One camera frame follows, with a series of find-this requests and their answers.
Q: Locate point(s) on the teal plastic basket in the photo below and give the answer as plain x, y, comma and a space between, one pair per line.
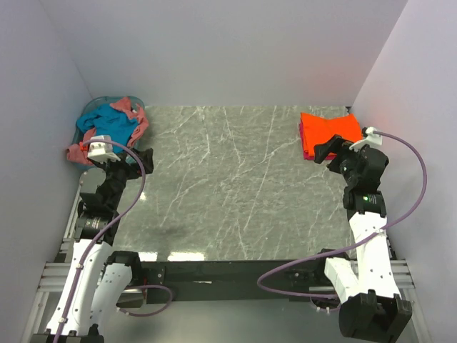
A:
93, 105

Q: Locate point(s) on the black base beam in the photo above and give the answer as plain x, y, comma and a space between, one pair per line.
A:
193, 281

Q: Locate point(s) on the teal blue t shirt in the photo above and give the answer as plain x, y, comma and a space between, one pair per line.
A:
108, 121

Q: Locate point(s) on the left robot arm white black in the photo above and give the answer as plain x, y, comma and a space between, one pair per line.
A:
97, 274

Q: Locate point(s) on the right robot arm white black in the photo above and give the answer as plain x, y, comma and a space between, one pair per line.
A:
372, 308

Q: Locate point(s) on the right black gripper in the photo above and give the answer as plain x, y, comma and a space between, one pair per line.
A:
333, 145

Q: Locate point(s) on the folded orange t shirt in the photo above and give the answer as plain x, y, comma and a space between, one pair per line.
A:
318, 130

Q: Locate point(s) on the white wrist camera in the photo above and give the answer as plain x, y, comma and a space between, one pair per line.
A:
370, 138
100, 152

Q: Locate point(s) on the aluminium frame rail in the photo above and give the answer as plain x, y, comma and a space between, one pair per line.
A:
53, 277

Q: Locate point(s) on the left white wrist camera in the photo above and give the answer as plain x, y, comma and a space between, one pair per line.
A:
100, 152

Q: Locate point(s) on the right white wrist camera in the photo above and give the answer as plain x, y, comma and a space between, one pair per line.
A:
370, 138

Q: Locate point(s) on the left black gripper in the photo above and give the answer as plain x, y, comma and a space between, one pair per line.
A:
132, 168

